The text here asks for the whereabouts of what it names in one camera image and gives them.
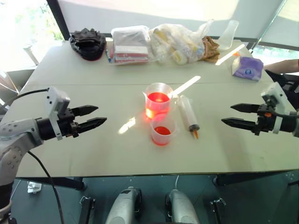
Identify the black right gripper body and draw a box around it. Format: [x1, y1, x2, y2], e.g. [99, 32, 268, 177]
[253, 103, 278, 136]

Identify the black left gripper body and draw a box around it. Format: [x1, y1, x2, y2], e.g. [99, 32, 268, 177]
[57, 107, 80, 139]

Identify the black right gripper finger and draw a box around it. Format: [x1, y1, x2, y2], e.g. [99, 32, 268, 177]
[221, 117, 258, 134]
[230, 103, 261, 114]

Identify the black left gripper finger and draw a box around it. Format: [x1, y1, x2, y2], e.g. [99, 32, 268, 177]
[78, 117, 108, 135]
[71, 105, 99, 118]

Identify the clear syringe with orange tip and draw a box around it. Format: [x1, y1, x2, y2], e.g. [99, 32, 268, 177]
[178, 94, 201, 140]

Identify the measuring jug with red liquid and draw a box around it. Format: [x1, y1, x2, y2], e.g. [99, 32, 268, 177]
[142, 82, 180, 120]

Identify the small clear measuring cup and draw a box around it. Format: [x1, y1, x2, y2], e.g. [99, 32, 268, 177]
[149, 113, 178, 147]

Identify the purple tissue pack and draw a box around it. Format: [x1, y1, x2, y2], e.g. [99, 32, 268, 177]
[231, 56, 264, 82]

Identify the black crumpled bag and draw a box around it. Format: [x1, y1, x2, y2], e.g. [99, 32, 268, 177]
[69, 28, 107, 62]

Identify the brown crumpled cloth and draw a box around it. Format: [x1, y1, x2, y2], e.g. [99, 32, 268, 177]
[201, 35, 221, 63]

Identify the white item on floor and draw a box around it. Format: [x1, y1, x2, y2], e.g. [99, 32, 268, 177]
[26, 180, 43, 195]

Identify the clear plastic flask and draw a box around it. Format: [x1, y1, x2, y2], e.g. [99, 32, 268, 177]
[218, 19, 240, 51]

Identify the stack of wrapped boxes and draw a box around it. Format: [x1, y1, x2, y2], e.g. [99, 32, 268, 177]
[109, 25, 150, 65]

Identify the black metal clamp stand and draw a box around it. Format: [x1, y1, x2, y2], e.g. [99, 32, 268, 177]
[78, 195, 97, 224]
[209, 197, 227, 224]

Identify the grey rounded robot leg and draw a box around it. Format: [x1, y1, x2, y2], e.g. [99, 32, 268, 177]
[104, 186, 143, 224]
[164, 188, 201, 224]

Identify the clear plastic bag with items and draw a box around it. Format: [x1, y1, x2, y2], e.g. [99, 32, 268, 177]
[148, 19, 215, 66]

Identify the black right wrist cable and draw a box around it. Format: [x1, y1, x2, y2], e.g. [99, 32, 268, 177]
[268, 109, 295, 117]

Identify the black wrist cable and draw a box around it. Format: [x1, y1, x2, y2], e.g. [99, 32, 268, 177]
[268, 109, 295, 117]
[0, 88, 50, 115]

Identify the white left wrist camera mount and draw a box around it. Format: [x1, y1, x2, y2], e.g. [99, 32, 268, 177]
[44, 86, 71, 141]

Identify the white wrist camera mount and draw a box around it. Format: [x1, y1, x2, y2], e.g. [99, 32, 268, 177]
[44, 86, 71, 141]
[261, 82, 292, 134]

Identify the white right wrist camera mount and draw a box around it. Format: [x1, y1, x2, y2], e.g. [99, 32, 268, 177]
[261, 82, 292, 134]

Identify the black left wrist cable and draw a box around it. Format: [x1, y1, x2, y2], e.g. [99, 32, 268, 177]
[0, 88, 50, 115]

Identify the black table frame bar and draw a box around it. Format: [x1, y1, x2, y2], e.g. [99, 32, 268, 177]
[212, 171, 299, 187]
[15, 176, 86, 191]

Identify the black hanging arm cable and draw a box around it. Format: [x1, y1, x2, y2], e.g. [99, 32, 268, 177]
[27, 151, 65, 224]

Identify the black window frame post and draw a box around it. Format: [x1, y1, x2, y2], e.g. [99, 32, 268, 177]
[46, 0, 71, 41]

